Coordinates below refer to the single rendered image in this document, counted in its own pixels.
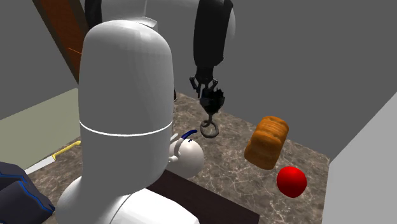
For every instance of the dark blue box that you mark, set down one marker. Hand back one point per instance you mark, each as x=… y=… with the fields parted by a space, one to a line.
x=18 y=198

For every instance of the brown bread loaf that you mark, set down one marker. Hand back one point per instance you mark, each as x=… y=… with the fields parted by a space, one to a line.
x=266 y=142

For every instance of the red ball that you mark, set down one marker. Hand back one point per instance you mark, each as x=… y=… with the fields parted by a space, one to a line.
x=291 y=181

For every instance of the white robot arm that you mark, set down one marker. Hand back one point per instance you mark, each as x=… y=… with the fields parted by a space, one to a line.
x=125 y=93

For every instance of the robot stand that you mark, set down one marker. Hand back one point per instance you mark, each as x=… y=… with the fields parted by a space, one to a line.
x=201 y=198

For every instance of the brown wooden door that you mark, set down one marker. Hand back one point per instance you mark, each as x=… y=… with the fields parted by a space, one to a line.
x=66 y=34

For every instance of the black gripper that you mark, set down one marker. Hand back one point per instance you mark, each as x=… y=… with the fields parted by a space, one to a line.
x=204 y=74

